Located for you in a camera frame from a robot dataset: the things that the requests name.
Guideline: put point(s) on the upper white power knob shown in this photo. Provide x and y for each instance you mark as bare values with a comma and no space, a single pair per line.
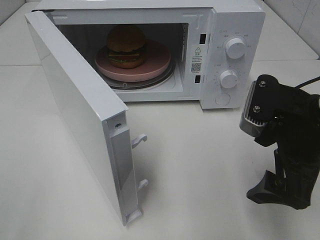
235,47

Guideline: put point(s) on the toy burger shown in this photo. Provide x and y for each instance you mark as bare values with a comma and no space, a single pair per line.
126,46

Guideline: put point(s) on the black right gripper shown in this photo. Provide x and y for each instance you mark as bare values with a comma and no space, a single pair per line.
295,127

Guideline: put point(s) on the glass microwave turntable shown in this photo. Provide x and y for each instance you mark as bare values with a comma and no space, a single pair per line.
121,85

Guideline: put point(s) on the white microwave door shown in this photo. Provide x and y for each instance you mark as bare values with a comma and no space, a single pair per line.
95,115

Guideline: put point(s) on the white warning label sticker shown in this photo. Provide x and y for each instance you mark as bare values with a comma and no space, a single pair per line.
197,61

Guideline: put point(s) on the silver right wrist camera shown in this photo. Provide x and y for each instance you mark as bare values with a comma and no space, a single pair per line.
257,110

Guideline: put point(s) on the white timer knob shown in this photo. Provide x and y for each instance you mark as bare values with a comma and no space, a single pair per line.
228,79

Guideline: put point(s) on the round white door button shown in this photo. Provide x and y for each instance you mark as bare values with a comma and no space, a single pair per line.
222,99

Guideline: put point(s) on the white microwave oven body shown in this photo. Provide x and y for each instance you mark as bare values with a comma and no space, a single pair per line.
177,24

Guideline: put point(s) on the pink round plate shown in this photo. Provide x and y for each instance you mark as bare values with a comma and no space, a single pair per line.
146,64

